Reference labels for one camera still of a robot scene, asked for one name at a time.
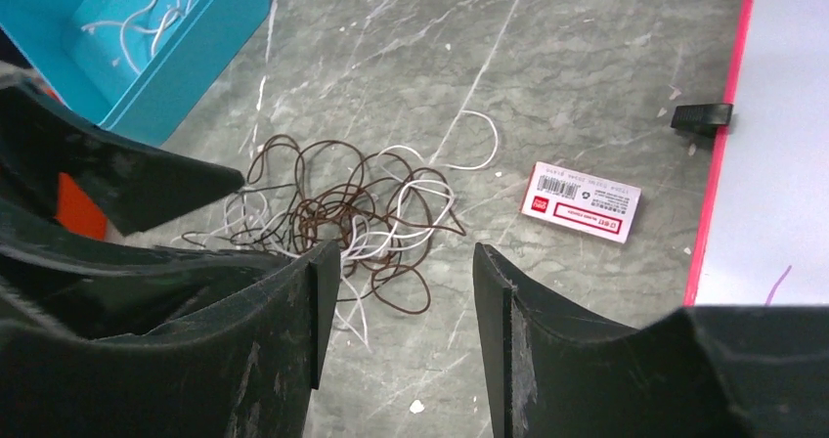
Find pink framed whiteboard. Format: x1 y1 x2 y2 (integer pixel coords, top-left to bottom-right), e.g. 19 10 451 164
684 0 828 305

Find white cable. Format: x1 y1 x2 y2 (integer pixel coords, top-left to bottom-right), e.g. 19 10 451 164
80 0 215 76

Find black whiteboard clip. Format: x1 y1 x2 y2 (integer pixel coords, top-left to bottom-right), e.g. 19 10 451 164
671 103 733 139

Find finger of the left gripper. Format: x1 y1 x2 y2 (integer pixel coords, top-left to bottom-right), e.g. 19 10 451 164
1 80 244 236

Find teal tray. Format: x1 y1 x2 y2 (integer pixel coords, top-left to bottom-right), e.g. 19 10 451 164
1 0 271 146

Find red white small box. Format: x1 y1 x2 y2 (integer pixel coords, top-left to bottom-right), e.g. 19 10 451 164
520 161 641 243

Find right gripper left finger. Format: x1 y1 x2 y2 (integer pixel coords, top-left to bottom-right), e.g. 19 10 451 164
1 242 340 437

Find brown and white cables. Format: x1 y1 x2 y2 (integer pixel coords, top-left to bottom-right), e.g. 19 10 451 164
172 109 502 352

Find orange tray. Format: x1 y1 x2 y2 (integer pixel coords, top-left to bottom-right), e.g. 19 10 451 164
56 173 109 241

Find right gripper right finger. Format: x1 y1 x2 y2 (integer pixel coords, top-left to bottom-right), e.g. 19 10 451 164
472 243 828 437

